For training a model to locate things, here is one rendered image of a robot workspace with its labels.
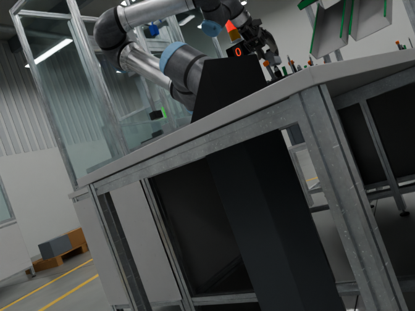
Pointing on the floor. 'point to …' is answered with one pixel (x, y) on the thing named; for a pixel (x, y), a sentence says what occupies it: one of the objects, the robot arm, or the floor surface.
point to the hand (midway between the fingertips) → (271, 54)
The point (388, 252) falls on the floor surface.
